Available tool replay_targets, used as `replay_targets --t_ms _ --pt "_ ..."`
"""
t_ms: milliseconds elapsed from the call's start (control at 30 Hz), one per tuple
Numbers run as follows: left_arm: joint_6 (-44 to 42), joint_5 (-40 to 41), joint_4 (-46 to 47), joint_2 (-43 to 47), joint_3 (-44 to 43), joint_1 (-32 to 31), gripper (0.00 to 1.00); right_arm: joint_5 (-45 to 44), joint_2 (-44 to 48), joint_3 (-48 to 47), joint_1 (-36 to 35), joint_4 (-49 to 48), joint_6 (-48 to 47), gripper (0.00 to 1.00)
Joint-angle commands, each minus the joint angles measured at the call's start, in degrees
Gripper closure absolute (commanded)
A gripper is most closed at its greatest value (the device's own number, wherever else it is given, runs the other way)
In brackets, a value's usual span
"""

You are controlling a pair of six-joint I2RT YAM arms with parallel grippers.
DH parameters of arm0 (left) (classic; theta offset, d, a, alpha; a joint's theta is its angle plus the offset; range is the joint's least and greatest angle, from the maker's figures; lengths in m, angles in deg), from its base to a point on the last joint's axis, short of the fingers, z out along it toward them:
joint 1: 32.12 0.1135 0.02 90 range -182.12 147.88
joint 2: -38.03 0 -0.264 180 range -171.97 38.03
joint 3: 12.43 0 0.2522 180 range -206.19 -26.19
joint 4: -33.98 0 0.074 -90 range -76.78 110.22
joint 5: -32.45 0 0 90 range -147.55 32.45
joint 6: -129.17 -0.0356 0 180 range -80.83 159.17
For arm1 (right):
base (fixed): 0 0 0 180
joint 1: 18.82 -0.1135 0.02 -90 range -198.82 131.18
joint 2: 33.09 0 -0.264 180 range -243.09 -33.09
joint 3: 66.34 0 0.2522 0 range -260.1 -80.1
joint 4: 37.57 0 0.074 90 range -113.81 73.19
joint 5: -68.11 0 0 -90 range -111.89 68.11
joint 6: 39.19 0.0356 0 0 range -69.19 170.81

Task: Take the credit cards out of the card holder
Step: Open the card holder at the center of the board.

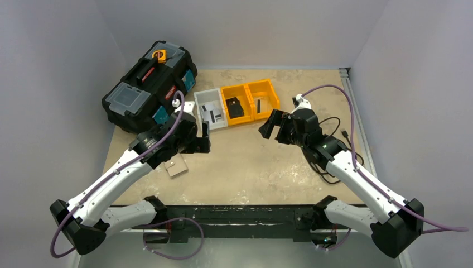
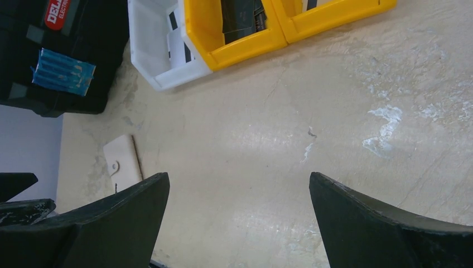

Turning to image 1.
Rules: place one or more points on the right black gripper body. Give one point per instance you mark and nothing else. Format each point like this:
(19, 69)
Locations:
(282, 125)

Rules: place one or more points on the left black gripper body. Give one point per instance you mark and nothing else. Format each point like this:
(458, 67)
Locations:
(196, 144)

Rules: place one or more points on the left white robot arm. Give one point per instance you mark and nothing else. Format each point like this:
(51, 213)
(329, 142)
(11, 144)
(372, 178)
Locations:
(85, 221)

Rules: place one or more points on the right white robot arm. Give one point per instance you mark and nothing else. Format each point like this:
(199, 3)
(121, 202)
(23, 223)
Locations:
(390, 220)

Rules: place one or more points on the black and white cards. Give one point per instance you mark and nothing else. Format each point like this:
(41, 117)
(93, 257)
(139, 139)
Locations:
(211, 113)

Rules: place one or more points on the right yellow plastic bin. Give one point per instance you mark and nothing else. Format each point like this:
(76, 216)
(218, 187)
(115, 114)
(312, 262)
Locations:
(264, 90)

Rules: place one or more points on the yellow plastic bin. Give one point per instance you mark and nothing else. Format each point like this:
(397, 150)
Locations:
(264, 90)
(242, 93)

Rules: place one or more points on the white plastic bin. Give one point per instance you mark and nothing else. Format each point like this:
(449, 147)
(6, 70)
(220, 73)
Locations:
(211, 96)

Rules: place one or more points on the middle yellow plastic bin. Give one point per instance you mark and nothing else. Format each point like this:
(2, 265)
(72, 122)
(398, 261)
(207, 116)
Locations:
(242, 93)

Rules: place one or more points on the black plastic toolbox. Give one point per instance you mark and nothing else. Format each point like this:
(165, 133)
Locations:
(143, 97)

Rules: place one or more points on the yellow tape measure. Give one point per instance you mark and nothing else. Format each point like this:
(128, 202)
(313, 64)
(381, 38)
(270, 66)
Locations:
(160, 56)

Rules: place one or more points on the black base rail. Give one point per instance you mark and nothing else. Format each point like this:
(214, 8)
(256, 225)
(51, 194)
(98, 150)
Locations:
(298, 223)

